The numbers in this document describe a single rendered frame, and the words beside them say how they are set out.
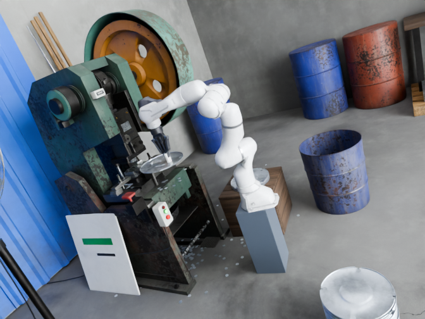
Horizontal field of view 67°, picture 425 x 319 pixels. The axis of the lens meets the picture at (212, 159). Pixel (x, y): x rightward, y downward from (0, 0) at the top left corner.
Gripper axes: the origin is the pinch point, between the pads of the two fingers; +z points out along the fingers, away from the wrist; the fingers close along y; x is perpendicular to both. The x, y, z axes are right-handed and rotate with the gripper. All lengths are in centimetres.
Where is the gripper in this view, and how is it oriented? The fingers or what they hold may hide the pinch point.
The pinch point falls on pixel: (167, 157)
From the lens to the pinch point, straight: 200.6
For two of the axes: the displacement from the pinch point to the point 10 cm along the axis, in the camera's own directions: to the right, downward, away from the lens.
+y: 8.3, -1.1, -5.4
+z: 3.3, 8.8, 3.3
